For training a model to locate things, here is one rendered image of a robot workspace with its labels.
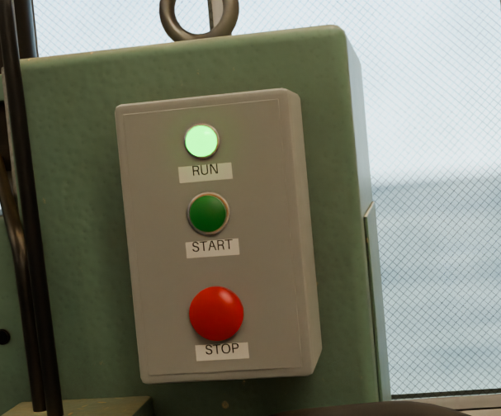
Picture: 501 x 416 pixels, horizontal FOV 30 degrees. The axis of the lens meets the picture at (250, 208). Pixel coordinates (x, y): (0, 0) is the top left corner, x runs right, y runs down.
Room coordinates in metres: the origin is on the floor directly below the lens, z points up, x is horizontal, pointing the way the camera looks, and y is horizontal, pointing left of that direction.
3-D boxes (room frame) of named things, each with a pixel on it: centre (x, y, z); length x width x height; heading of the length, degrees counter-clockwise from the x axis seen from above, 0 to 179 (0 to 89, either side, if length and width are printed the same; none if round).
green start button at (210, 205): (0.52, 0.02, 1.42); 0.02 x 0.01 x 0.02; 80
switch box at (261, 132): (0.55, 0.02, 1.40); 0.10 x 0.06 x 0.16; 80
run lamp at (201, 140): (0.52, 0.02, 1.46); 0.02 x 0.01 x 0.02; 80
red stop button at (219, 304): (0.52, 0.02, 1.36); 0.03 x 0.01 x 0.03; 80
